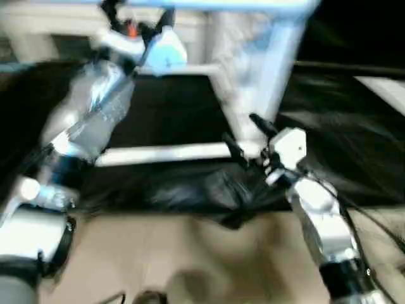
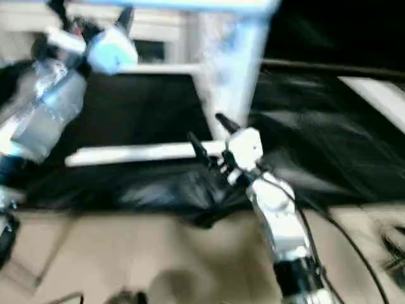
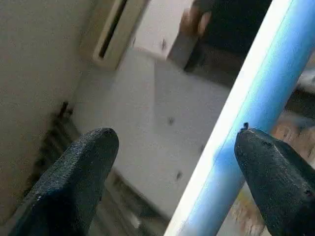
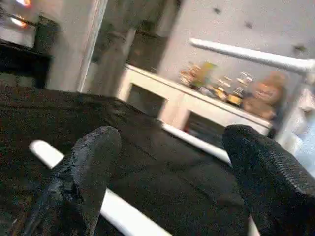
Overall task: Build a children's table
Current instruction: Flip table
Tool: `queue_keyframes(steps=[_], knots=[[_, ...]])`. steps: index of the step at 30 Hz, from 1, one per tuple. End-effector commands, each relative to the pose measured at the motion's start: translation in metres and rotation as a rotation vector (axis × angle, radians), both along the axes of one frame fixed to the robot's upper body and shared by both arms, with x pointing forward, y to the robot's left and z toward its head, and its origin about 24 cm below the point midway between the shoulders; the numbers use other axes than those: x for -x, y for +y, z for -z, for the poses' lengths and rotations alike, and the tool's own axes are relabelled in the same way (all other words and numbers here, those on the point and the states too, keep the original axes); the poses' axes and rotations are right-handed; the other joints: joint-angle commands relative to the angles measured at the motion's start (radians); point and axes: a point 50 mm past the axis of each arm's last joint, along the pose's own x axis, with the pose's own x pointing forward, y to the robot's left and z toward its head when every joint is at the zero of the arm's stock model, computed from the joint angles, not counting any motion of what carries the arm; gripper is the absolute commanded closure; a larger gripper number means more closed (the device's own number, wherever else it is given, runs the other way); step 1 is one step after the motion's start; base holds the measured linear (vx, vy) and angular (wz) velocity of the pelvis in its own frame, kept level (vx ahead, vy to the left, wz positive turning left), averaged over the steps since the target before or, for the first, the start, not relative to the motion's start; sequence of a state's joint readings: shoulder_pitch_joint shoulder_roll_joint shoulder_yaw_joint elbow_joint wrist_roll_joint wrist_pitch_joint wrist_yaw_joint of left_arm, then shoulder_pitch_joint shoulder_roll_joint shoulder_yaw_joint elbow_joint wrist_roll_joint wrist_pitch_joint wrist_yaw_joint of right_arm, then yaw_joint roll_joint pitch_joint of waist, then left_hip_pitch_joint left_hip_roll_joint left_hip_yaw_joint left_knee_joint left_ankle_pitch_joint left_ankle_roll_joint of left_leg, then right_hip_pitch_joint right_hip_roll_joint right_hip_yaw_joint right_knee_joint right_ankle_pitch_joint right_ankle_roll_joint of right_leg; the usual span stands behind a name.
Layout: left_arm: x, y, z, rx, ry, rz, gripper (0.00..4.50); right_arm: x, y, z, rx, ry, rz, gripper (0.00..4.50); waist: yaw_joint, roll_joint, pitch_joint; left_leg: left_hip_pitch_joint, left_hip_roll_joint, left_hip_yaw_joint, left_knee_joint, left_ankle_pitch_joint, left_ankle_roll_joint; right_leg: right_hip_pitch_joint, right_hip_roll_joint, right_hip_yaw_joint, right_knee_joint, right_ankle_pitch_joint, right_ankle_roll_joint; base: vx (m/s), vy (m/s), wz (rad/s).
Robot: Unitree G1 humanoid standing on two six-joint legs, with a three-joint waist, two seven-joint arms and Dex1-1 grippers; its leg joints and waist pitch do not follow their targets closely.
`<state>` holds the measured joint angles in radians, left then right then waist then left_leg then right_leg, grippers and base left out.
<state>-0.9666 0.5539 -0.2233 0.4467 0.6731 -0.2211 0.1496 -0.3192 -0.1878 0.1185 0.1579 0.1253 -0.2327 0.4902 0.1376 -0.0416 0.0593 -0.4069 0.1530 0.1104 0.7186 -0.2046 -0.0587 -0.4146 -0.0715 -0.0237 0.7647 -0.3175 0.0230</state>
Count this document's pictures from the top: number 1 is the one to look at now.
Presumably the white plastic table top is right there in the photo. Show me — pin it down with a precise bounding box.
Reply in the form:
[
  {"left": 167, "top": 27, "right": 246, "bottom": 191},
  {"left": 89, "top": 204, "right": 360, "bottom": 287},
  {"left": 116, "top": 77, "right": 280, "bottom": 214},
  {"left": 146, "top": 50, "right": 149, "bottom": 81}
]
[{"left": 207, "top": 11, "right": 306, "bottom": 153}]

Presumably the white plastic table leg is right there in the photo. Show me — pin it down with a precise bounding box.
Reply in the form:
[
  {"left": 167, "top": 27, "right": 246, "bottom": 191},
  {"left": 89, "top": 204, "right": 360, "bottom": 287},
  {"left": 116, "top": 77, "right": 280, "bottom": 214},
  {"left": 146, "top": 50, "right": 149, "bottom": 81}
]
[
  {"left": 125, "top": 0, "right": 319, "bottom": 14},
  {"left": 94, "top": 141, "right": 234, "bottom": 167},
  {"left": 137, "top": 64, "right": 222, "bottom": 77}
]

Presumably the white glass-door cabinet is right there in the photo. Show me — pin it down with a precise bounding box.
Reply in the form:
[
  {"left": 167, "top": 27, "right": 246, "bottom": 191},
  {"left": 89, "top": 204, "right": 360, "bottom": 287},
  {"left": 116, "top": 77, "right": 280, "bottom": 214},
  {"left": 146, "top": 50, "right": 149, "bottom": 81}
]
[{"left": 0, "top": 0, "right": 216, "bottom": 66}]

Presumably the black mat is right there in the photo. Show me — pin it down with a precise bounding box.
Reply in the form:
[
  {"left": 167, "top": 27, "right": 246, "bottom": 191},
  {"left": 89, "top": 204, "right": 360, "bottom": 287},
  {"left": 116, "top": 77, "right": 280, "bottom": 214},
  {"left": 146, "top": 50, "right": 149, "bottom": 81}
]
[{"left": 0, "top": 60, "right": 405, "bottom": 231}]

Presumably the white flat panel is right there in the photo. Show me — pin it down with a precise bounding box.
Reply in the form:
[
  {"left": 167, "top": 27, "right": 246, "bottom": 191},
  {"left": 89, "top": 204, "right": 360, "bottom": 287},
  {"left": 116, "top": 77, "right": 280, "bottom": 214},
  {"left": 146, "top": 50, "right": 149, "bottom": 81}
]
[{"left": 353, "top": 75, "right": 405, "bottom": 110}]

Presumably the dark robot body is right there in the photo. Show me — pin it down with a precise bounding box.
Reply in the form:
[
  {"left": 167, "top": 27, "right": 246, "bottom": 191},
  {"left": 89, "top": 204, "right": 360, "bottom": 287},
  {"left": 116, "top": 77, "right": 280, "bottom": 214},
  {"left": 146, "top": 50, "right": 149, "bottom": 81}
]
[{"left": 134, "top": 290, "right": 170, "bottom": 304}]

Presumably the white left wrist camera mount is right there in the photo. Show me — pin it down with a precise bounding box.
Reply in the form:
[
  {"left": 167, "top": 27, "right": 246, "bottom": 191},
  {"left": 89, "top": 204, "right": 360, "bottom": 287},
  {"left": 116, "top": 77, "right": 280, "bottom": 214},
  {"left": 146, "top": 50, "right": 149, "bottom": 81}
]
[{"left": 94, "top": 25, "right": 188, "bottom": 76}]

